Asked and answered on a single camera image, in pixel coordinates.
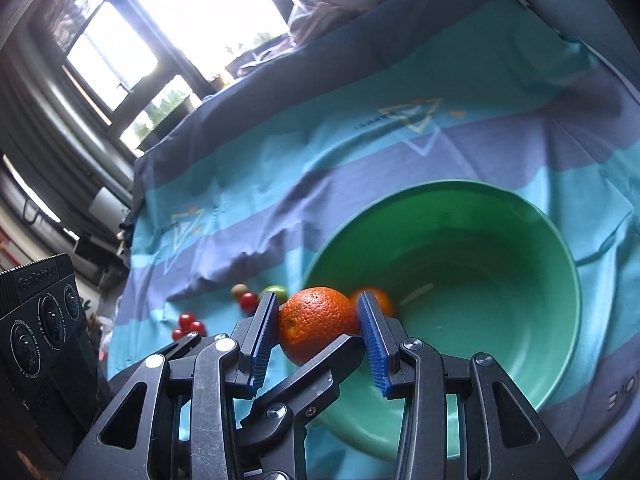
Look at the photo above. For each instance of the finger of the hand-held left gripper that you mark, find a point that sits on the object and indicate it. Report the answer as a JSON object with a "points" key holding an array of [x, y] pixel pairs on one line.
{"points": [[312, 382], [182, 346]]}

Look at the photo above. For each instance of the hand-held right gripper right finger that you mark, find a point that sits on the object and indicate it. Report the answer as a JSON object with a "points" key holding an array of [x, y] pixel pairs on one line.
{"points": [[374, 345]]}

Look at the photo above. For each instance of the white plastic bag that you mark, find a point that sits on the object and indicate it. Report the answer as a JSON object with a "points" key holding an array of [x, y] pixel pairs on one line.
{"points": [[107, 340]]}

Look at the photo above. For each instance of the bright window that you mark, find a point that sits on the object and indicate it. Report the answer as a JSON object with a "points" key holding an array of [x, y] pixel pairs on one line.
{"points": [[200, 5]]}

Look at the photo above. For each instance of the green plastic bowl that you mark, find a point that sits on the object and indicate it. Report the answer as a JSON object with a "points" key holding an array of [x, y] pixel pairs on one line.
{"points": [[475, 280]]}

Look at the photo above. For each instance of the white box appliance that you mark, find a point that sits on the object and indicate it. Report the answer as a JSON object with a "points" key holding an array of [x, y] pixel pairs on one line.
{"points": [[111, 204]]}

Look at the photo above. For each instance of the brown kiwi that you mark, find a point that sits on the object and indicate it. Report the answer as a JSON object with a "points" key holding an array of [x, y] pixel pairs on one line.
{"points": [[238, 290]]}

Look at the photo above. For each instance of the light smooth orange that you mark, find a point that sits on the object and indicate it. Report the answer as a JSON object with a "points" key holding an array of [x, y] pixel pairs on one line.
{"points": [[384, 302]]}

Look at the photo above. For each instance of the green tomato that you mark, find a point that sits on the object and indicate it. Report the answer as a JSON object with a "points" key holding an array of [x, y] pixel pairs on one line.
{"points": [[274, 291]]}

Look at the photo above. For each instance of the grey cushion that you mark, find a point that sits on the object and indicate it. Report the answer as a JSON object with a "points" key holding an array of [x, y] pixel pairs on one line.
{"points": [[555, 5]]}

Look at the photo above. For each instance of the grey curtain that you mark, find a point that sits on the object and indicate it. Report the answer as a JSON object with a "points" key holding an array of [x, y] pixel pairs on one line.
{"points": [[60, 130]]}

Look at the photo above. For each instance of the teal and purple striped blanket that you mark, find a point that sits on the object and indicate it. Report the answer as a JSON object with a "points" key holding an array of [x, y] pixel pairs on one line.
{"points": [[310, 170]]}

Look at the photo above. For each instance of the long planter with green plants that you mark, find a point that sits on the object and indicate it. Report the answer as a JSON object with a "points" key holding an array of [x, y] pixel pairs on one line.
{"points": [[167, 115]]}

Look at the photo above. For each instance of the pile of crumpled clothes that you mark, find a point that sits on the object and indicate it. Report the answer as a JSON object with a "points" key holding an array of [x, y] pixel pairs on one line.
{"points": [[340, 5]]}

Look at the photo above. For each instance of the dark textured orange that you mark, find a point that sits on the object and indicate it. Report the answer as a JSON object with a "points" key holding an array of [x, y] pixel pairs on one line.
{"points": [[315, 322]]}

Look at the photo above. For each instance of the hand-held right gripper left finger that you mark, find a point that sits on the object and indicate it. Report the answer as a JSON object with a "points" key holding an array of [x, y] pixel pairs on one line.
{"points": [[264, 345]]}

